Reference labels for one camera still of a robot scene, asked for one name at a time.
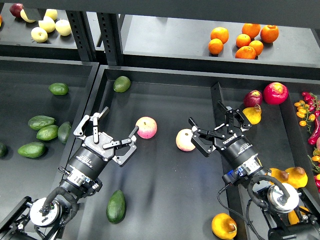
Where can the orange lower left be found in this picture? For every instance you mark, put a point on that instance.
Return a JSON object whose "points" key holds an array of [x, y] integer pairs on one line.
{"points": [[215, 46]]}

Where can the orange top left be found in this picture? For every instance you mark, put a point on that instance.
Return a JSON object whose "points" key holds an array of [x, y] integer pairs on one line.
{"points": [[220, 33]]}

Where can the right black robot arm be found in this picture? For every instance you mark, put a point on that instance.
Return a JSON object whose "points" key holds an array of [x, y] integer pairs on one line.
{"points": [[276, 200]]}

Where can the green avocado at tray corner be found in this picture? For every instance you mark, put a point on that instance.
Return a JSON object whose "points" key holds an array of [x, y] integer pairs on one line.
{"points": [[121, 84]]}

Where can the green avocado lower left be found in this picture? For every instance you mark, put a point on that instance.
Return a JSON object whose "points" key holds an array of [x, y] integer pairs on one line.
{"points": [[32, 150]]}

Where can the orange top centre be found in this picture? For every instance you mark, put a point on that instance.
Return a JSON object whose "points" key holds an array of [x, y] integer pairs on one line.
{"points": [[251, 29]]}

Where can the bright red apple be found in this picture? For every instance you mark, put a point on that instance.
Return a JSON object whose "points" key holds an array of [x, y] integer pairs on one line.
{"points": [[275, 93]]}

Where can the cherry tomato bunch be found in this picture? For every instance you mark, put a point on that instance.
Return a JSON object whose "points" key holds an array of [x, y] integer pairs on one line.
{"points": [[308, 109]]}

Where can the black right tray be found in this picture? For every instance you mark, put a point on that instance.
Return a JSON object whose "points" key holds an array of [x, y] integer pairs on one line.
{"points": [[260, 140]]}

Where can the black tray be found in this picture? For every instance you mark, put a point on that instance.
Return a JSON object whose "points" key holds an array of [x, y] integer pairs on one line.
{"points": [[24, 93], [260, 140], [168, 96]]}

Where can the pink red apple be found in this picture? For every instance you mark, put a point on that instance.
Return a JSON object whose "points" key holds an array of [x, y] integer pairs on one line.
{"points": [[147, 127]]}

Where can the pale yellow pear front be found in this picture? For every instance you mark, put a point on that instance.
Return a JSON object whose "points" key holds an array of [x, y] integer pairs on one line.
{"points": [[39, 35]]}

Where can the green avocado top left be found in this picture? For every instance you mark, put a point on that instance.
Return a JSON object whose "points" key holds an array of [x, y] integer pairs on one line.
{"points": [[59, 88]]}

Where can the orange right small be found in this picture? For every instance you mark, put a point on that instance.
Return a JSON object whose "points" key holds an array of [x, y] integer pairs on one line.
{"points": [[258, 46]]}

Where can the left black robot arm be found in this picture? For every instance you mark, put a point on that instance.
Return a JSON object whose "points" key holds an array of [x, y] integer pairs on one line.
{"points": [[49, 215]]}

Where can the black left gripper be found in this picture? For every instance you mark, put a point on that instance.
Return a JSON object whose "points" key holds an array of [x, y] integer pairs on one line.
{"points": [[94, 151]]}

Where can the black centre tray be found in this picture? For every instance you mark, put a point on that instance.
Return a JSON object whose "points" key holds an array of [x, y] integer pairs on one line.
{"points": [[168, 96]]}

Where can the black shelf upright right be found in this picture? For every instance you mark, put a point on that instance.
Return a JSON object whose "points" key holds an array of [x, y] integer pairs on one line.
{"points": [[110, 32]]}

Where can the pale yellow pear middle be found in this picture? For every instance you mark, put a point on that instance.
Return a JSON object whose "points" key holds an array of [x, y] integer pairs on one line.
{"points": [[48, 24]]}

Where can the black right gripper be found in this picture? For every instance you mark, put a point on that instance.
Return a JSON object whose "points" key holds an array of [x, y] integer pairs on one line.
{"points": [[236, 149]]}

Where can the orange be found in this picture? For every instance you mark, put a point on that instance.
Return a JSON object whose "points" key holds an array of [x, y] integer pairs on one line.
{"points": [[246, 52], [251, 29], [215, 46], [220, 33], [269, 33]]}

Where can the red chili pepper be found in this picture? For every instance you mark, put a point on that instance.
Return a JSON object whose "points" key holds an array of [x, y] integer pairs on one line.
{"points": [[312, 140]]}

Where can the orange front bottom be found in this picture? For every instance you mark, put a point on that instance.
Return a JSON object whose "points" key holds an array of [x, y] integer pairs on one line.
{"points": [[246, 52]]}

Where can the orange top right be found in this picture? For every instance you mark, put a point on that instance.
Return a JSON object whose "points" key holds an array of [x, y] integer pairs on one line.
{"points": [[269, 33]]}

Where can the black shelf upright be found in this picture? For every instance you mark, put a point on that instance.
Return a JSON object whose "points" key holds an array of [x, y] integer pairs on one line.
{"points": [[81, 32], [110, 32]]}

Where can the orange centre small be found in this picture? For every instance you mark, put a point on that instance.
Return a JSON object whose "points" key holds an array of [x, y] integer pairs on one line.
{"points": [[242, 40]]}

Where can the dark avocado at left edge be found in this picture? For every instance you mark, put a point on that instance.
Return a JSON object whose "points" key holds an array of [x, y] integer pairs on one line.
{"points": [[3, 149]]}

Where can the orange small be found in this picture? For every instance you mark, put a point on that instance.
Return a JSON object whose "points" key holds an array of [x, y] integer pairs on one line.
{"points": [[242, 40], [258, 46]]}

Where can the green avocado middle cluster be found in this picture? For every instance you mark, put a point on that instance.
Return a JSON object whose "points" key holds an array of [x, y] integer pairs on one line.
{"points": [[48, 133]]}

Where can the black left tray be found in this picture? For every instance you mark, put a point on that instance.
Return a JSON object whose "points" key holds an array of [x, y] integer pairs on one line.
{"points": [[24, 93]]}

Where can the pale pink yellow apple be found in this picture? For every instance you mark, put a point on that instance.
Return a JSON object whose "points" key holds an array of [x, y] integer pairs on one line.
{"points": [[183, 140]]}

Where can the pale yellow pear right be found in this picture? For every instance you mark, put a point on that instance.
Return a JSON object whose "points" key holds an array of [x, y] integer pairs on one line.
{"points": [[63, 27]]}

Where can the pale yellow pear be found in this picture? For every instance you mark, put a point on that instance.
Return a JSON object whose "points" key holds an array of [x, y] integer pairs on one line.
{"points": [[51, 13], [48, 24], [39, 35], [63, 27]]}

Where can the pale yellow pear back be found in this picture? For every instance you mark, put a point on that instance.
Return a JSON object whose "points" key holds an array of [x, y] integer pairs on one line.
{"points": [[51, 13]]}

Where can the dark green avocado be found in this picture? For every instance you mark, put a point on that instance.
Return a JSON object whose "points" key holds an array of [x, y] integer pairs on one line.
{"points": [[116, 207]]}

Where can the black shelf upright left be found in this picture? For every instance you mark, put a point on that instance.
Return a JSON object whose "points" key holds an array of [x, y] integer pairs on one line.
{"points": [[81, 32]]}

